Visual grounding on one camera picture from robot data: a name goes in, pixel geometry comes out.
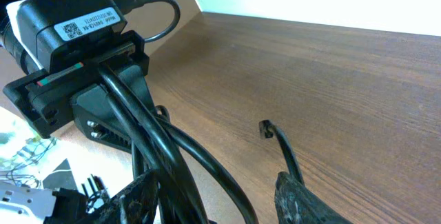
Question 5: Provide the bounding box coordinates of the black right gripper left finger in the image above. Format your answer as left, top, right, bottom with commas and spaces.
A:
77, 170, 159, 224

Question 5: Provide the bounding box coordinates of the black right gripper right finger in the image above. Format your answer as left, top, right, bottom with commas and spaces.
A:
274, 172, 351, 224

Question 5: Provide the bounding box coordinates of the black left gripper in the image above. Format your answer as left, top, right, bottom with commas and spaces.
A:
3, 30, 154, 152

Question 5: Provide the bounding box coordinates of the black cable with blue stripes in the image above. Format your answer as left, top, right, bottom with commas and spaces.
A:
98, 63, 259, 224

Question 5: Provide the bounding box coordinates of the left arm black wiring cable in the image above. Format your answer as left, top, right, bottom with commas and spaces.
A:
112, 0, 182, 44

